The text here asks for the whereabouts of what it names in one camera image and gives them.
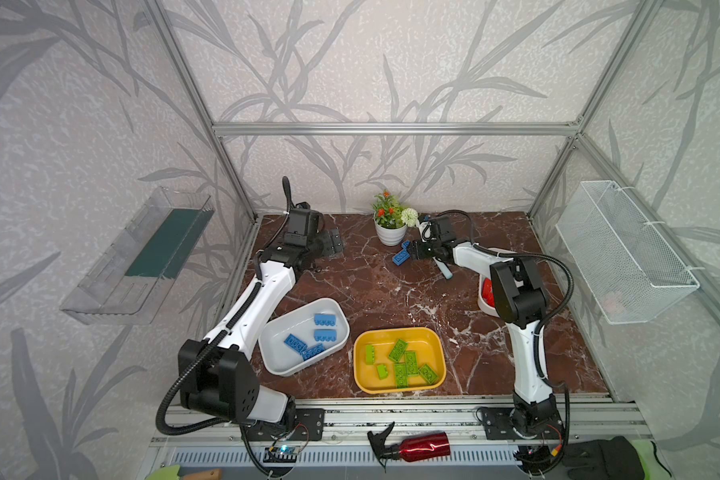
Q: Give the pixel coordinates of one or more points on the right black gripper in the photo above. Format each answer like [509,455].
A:
[420,249]

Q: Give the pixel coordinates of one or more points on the green circuit board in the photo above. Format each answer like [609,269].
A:
[283,453]

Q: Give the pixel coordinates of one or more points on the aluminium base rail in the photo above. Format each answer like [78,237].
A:
[347,421]

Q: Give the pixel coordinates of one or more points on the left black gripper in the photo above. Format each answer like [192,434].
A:
[328,243]

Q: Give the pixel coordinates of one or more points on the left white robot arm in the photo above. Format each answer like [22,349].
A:
[216,382]

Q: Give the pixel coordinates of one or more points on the green lego row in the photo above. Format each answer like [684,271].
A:
[370,358]

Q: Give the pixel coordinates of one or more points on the white tray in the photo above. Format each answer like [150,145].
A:
[495,255]
[281,360]

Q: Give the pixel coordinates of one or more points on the red lego cluster brick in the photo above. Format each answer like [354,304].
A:
[487,292]

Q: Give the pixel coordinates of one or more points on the yellow tray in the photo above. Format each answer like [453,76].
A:
[423,341]

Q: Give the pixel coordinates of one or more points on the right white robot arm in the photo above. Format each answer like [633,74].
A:
[520,300]

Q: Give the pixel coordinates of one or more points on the teal toy shovel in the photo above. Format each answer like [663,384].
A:
[444,269]

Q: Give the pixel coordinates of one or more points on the green lego pair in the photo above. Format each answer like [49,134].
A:
[408,367]

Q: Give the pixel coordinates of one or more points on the clear wall shelf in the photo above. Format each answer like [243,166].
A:
[133,277]

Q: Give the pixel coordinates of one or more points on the red spray bottle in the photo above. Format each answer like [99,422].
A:
[411,449]

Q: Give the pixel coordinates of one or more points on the potted flower plant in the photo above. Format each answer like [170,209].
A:
[392,218]

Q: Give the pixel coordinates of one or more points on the white wire basket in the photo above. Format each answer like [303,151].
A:
[631,270]

